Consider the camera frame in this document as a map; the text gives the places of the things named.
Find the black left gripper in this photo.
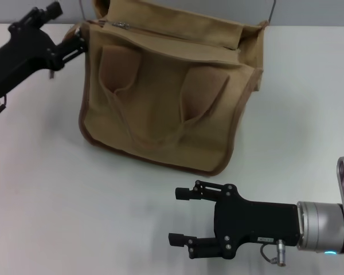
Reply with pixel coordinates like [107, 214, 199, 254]
[0, 1, 89, 99]

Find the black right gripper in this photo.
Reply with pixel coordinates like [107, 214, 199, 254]
[168, 180, 301, 260]

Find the khaki canvas food bag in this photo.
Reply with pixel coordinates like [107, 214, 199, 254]
[63, 0, 269, 176]

